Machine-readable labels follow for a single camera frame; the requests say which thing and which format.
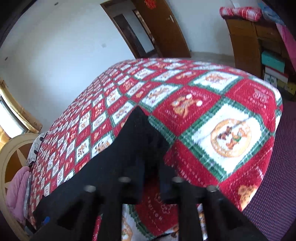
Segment pink folded quilt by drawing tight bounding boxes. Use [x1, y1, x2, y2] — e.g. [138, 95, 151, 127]
[6, 166, 30, 223]

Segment brown wooden cabinet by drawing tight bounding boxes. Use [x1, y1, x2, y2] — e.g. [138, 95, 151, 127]
[224, 18, 295, 78]

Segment white red box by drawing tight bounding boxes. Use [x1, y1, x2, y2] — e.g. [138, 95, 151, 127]
[265, 66, 288, 84]

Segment pink hanging cloth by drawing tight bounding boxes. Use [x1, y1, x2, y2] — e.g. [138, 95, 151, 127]
[276, 23, 296, 69]

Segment white patterned pillow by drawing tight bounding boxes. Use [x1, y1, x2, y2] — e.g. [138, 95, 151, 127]
[26, 133, 47, 167]

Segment yellow curtain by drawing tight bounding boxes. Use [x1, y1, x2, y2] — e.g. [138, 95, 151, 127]
[0, 79, 43, 135]

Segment cream wooden headboard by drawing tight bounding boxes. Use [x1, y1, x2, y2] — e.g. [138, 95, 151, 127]
[0, 133, 39, 240]

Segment red striped cushion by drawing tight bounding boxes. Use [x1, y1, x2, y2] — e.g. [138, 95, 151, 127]
[219, 6, 262, 22]

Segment purple floor mat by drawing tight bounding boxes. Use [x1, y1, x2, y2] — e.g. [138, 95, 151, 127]
[243, 100, 295, 240]

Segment teal box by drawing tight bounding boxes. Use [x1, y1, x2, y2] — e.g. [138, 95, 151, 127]
[261, 51, 285, 73]

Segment window with frame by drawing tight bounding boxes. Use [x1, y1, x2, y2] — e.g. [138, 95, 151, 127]
[0, 96, 28, 138]

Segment red door decoration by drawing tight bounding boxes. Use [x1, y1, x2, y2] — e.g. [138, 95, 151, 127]
[144, 0, 157, 9]

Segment red patchwork bedspread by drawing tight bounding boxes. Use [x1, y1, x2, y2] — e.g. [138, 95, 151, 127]
[29, 58, 282, 240]

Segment brown wooden door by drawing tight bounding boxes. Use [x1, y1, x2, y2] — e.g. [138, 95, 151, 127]
[132, 0, 191, 58]

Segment black pants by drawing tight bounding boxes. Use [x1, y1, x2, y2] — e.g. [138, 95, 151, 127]
[33, 106, 170, 226]

